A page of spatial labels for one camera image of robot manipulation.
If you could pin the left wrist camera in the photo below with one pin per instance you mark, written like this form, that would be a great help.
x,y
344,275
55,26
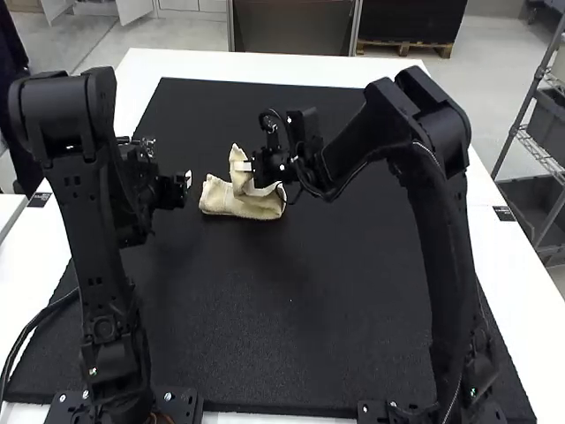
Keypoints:
x,y
141,154

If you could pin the metal cabinet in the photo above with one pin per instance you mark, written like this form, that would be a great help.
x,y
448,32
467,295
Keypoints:
x,y
291,26

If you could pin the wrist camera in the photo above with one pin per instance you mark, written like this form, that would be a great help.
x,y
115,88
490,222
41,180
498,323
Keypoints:
x,y
141,154
304,126

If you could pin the black mat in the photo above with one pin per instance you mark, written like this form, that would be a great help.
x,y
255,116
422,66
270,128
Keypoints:
x,y
265,287

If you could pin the black panel stack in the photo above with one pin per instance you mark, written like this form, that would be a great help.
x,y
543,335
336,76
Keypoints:
x,y
410,20

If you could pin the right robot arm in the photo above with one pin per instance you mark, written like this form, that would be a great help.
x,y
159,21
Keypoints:
x,y
441,265

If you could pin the white cupboard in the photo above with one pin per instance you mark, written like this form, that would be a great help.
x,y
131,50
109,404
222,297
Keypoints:
x,y
185,6

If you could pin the pale towel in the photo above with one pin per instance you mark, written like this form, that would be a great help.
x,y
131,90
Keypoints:
x,y
247,207

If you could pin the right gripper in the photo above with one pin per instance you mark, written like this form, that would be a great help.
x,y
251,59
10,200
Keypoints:
x,y
276,165

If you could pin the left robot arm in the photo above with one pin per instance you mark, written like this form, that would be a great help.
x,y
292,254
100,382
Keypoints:
x,y
88,221

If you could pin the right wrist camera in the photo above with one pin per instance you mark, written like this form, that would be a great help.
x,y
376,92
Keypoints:
x,y
304,126

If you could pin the grey crate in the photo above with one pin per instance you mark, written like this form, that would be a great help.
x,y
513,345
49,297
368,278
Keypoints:
x,y
549,121
529,212

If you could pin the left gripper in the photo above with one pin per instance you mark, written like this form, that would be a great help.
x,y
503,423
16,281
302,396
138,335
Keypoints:
x,y
170,194

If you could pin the wooden pallet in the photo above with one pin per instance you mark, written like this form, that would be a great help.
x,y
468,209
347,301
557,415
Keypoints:
x,y
404,46

